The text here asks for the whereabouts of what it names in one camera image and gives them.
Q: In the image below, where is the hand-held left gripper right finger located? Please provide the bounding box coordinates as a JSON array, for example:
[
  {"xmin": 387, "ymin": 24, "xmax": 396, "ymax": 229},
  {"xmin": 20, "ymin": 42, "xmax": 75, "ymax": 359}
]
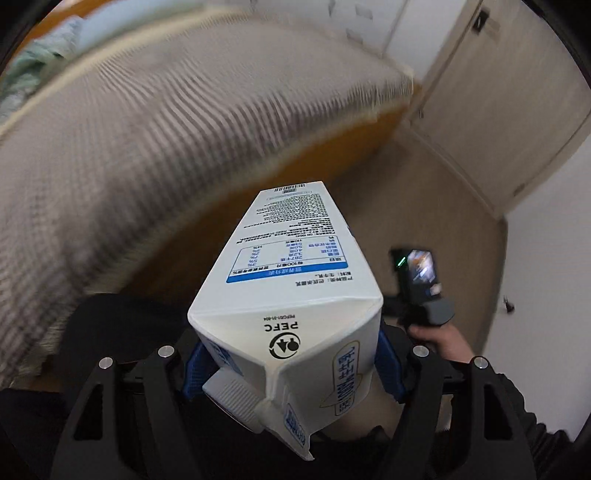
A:
[{"xmin": 375, "ymin": 323, "xmax": 539, "ymax": 480}]

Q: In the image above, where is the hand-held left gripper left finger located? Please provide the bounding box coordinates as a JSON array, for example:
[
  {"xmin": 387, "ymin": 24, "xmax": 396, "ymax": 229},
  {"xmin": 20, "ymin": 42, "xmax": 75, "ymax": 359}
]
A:
[{"xmin": 50, "ymin": 339, "xmax": 218, "ymax": 480}]

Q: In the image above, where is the white milk carton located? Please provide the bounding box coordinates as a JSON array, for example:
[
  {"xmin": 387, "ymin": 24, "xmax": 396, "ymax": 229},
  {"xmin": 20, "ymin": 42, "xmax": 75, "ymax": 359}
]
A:
[{"xmin": 187, "ymin": 181, "xmax": 385, "ymax": 462}]

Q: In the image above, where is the person's right hand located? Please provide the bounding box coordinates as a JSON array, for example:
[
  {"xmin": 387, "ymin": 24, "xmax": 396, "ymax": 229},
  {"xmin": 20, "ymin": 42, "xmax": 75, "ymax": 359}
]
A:
[{"xmin": 410, "ymin": 325, "xmax": 474, "ymax": 364}]

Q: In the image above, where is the person's right leg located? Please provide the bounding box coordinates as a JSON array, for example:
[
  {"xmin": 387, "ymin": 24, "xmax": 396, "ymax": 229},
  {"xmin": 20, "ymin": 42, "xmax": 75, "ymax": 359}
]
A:
[{"xmin": 314, "ymin": 415, "xmax": 407, "ymax": 480}]

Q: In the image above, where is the wooden bed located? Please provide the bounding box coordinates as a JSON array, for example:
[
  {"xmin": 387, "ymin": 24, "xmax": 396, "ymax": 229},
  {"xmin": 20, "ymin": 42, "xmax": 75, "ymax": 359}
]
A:
[{"xmin": 28, "ymin": 0, "xmax": 414, "ymax": 301}]

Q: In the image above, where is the checked cloth with lace trim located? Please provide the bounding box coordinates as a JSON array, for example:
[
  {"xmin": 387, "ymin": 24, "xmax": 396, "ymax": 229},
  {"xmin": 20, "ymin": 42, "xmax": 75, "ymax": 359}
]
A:
[{"xmin": 0, "ymin": 18, "xmax": 414, "ymax": 388}]

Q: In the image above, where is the beige door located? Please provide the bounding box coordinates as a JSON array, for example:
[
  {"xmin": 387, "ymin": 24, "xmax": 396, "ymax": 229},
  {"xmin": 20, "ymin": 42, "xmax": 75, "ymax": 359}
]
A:
[{"xmin": 418, "ymin": 0, "xmax": 591, "ymax": 217}]

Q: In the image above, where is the white built-in wardrobe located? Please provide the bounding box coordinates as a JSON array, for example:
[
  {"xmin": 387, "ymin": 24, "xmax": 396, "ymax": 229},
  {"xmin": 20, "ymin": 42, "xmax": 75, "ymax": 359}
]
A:
[{"xmin": 323, "ymin": 0, "xmax": 409, "ymax": 51}]

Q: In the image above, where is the beige mattress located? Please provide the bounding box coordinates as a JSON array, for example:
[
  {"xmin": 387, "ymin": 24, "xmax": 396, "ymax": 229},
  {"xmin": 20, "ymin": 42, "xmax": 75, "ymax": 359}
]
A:
[{"xmin": 0, "ymin": 6, "xmax": 232, "ymax": 134}]

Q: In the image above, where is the green floral quilt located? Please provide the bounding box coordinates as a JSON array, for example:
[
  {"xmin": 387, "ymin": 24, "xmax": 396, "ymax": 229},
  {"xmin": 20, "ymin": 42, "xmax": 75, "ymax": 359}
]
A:
[{"xmin": 0, "ymin": 18, "xmax": 81, "ymax": 116}]

